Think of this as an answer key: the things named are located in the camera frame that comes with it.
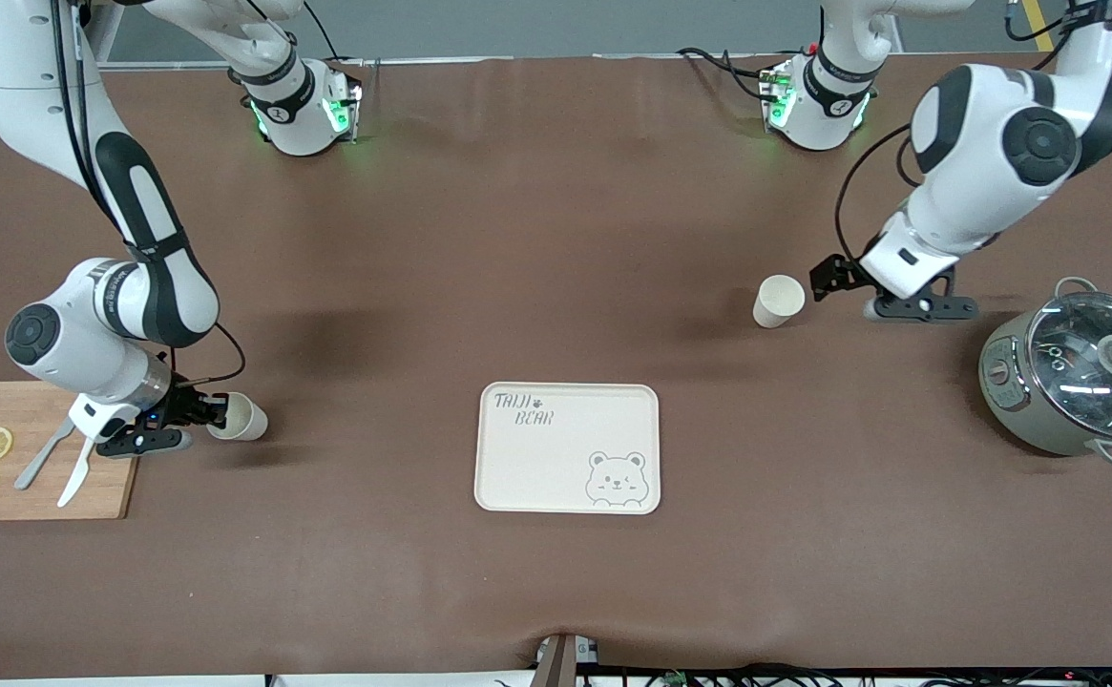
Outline aluminium frame struts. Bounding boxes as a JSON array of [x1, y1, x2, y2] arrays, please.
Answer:
[[86, 0, 127, 66]]

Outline brown table mat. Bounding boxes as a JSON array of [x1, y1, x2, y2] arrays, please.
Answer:
[[0, 55, 1112, 680]]

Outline cream bear print tray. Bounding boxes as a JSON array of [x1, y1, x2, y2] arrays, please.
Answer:
[[474, 382, 661, 516]]

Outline bamboo cutting board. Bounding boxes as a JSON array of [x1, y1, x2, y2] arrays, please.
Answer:
[[0, 382, 156, 522]]

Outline white IKEA cup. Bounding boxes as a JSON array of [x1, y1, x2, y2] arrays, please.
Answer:
[[753, 275, 807, 330], [206, 391, 269, 443]]

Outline black left base cables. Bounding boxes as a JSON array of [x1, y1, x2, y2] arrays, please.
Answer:
[[677, 46, 778, 104]]

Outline grey plastic knife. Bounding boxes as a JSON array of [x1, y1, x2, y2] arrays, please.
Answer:
[[14, 414, 77, 491]]

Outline black right base cable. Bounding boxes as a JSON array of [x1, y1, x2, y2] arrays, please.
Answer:
[[303, 0, 344, 64]]

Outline olive grey cooking pot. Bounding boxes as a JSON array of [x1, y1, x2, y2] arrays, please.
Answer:
[[978, 277, 1112, 468]]

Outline white plastic knife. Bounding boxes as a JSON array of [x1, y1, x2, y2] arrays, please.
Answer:
[[57, 434, 98, 509]]

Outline brown post with clamp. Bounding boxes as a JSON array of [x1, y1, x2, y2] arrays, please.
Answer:
[[535, 633, 602, 687]]

